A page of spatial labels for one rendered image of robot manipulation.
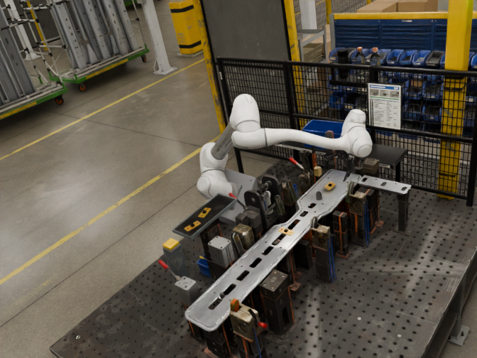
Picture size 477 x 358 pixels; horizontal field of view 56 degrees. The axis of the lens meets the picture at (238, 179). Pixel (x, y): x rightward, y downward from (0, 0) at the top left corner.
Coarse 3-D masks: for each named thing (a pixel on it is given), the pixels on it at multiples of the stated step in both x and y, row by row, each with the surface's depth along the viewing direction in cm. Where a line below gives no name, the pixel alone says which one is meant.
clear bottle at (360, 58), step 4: (360, 48) 282; (360, 52) 283; (356, 56) 285; (360, 56) 283; (364, 56) 285; (356, 60) 285; (360, 60) 284; (364, 60) 285; (356, 64) 286; (360, 64) 285; (364, 64) 286
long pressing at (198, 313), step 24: (312, 192) 267; (336, 192) 263; (312, 216) 248; (264, 240) 237; (288, 240) 234; (240, 264) 224; (264, 264) 221; (216, 288) 213; (240, 288) 210; (192, 312) 203; (216, 312) 200
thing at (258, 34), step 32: (224, 0) 461; (256, 0) 436; (288, 0) 410; (224, 32) 483; (256, 32) 455; (288, 32) 428; (224, 64) 506; (256, 64) 477; (224, 128) 559; (288, 128) 495
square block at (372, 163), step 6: (366, 162) 274; (372, 162) 273; (378, 162) 275; (366, 168) 274; (372, 168) 272; (378, 168) 277; (366, 174) 277; (372, 174) 274; (378, 174) 279; (378, 192) 286; (378, 198) 288; (378, 204) 290
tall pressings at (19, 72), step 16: (0, 16) 766; (0, 32) 772; (0, 48) 797; (16, 48) 791; (0, 64) 780; (16, 64) 821; (0, 80) 784; (16, 80) 826; (0, 96) 783; (16, 96) 808
